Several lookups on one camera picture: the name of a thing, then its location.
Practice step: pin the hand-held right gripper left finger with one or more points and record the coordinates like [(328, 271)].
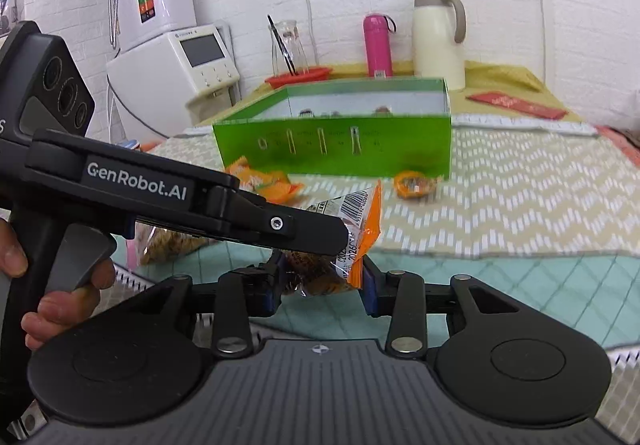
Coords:
[(274, 295)]

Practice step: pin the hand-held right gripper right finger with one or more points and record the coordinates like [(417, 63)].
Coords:
[(369, 290)]

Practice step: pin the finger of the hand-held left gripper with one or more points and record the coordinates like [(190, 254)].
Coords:
[(300, 230)]

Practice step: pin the orange snack packet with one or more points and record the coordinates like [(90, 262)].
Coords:
[(265, 182), (362, 225)]

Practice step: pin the clear seed packet pink edge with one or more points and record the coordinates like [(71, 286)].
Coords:
[(170, 245)]

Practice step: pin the green cardboard box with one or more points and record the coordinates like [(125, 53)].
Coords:
[(350, 150)]

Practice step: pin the small round orange packet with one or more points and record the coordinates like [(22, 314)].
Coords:
[(415, 184)]

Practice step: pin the person's left hand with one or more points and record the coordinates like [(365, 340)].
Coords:
[(50, 315)]

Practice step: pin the white machine with screen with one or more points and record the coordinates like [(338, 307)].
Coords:
[(150, 85)]

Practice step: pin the red plastic basket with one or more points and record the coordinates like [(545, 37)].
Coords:
[(310, 74)]

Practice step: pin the glass carafe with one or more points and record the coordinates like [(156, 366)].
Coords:
[(299, 50)]

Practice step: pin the black chopstick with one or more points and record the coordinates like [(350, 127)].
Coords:
[(286, 50), (280, 42)]

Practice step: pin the patterned tablecloth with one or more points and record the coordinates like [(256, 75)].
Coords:
[(525, 175)]

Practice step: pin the pink thermos bottle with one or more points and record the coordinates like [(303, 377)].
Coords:
[(377, 45)]

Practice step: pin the cream thermos jug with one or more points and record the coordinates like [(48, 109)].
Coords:
[(437, 45)]

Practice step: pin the red envelope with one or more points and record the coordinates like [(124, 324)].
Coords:
[(515, 105)]

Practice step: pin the white wall water purifier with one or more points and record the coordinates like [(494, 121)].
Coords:
[(160, 0)]

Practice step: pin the white wall conduit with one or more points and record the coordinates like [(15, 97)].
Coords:
[(537, 0)]

